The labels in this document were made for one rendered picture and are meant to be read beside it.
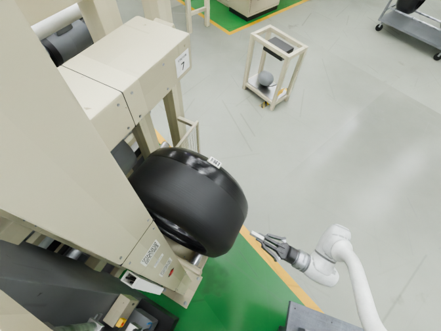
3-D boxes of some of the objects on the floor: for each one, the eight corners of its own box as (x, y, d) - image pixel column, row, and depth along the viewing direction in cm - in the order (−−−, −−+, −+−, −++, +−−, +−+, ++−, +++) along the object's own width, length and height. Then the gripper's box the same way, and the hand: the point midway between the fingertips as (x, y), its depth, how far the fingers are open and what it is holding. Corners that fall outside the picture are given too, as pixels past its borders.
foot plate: (186, 308, 190) (186, 308, 188) (159, 291, 195) (159, 291, 193) (203, 277, 203) (202, 276, 201) (177, 261, 208) (176, 261, 206)
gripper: (302, 243, 110) (257, 219, 112) (294, 269, 103) (247, 242, 105) (294, 245, 116) (253, 222, 118) (287, 270, 110) (243, 245, 112)
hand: (256, 236), depth 111 cm, fingers closed
